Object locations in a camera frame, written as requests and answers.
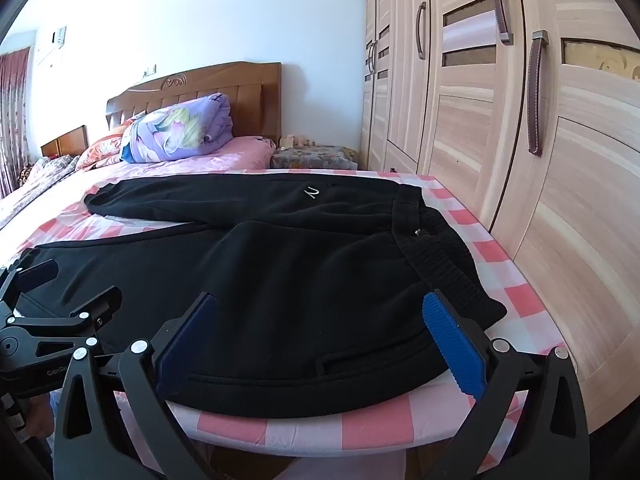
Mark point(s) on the floral covered nightstand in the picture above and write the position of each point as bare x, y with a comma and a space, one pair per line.
315, 157

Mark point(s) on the pink checkered cloth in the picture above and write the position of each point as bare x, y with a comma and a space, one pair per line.
350, 425

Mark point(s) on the purple floral pillow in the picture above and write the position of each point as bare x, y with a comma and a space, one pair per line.
200, 120

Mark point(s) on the light wooden wardrobe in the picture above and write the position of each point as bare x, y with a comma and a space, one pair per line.
575, 235

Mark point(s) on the small beige box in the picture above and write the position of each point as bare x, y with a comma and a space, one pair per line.
287, 142

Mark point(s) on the grey patterned quilt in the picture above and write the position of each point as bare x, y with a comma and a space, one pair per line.
45, 167

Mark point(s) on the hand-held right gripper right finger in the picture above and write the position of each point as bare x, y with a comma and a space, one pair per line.
452, 345

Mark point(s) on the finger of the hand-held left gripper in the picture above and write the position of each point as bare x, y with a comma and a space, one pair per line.
97, 305
32, 273

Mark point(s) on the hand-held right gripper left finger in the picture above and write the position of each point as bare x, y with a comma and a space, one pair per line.
187, 345

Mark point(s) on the orange floral pillow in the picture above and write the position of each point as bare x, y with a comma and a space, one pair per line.
100, 152

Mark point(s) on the pink bed sheet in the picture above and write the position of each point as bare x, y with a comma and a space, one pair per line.
240, 152

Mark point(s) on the black pants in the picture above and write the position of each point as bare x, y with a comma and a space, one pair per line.
280, 285

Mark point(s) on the small plain wooden headboard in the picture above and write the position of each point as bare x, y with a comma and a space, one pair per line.
65, 142

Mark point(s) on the carved wooden headboard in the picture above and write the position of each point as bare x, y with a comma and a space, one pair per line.
250, 100

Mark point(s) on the dark red curtain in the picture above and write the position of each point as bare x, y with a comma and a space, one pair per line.
12, 120

